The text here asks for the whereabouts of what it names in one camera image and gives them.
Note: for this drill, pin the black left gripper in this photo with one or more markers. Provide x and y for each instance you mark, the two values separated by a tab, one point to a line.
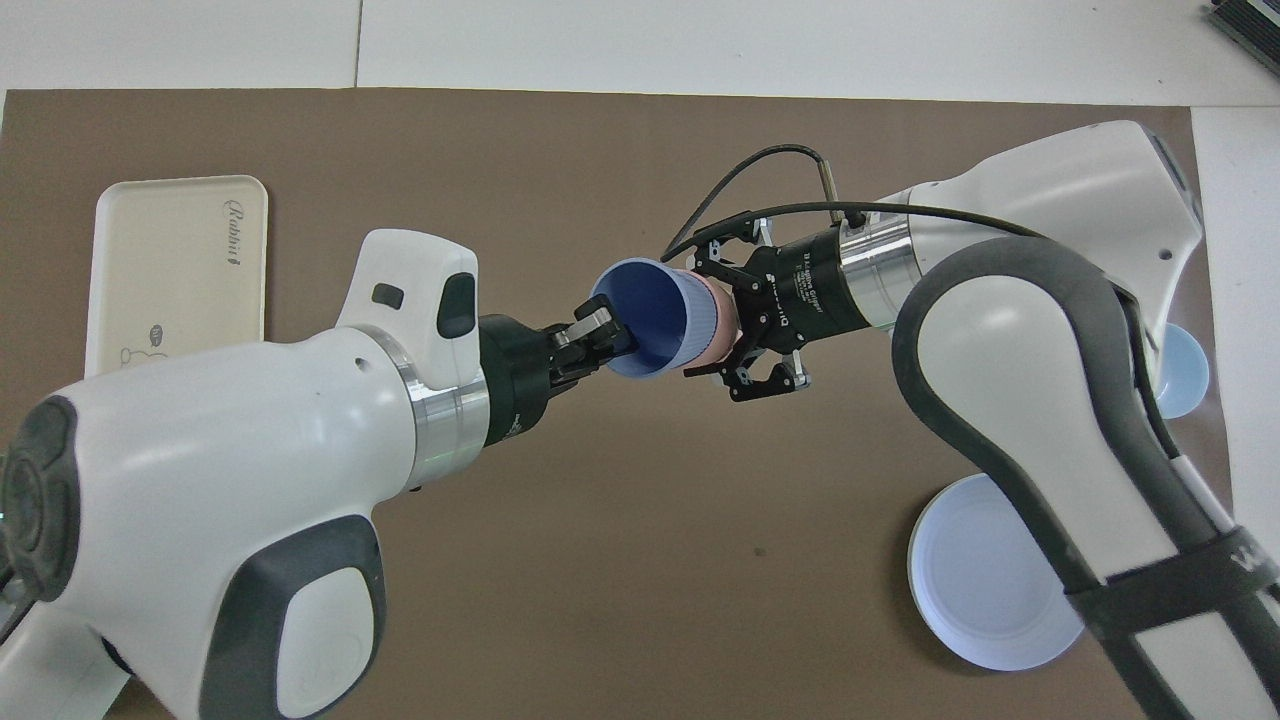
520	375

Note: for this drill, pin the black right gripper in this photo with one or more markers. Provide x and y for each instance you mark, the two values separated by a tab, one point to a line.
800	290

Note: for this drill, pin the pink plastic cup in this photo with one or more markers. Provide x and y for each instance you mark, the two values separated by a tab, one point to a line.
722	320

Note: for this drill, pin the periwinkle blue ribbed cup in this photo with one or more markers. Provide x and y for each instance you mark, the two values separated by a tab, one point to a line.
665	310

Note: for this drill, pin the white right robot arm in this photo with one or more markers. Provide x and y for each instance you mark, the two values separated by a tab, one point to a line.
1040	330

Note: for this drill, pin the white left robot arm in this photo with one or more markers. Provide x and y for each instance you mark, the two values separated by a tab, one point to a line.
200	480

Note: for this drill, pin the cream rabbit print tray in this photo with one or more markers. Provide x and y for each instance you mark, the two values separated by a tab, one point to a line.
170	260

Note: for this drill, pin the brown paper table mat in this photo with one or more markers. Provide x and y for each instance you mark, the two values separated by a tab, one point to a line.
640	560

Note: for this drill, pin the light blue round plate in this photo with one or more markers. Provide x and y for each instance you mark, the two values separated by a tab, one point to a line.
975	580

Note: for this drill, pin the light blue bowl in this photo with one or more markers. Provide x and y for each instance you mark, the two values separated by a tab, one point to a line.
1185	370

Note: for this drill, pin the dark grey ridged device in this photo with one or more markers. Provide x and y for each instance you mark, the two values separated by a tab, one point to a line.
1250	22

